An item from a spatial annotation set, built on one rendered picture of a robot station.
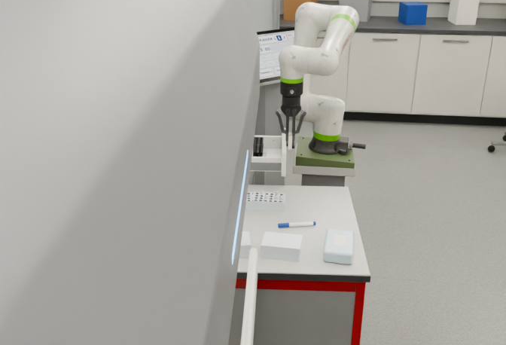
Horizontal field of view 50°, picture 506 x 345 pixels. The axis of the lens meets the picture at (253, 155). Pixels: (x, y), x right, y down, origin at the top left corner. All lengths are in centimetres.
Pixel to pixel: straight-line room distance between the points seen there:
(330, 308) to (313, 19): 127
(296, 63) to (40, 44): 176
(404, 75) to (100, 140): 496
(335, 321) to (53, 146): 164
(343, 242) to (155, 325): 153
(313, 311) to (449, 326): 115
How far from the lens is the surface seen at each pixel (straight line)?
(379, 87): 526
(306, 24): 251
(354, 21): 245
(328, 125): 248
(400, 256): 331
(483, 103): 548
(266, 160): 221
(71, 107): 36
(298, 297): 183
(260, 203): 208
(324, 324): 190
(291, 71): 214
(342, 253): 179
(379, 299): 295
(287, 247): 178
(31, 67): 37
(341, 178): 254
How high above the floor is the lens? 177
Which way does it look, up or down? 23 degrees down
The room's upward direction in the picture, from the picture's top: straight up
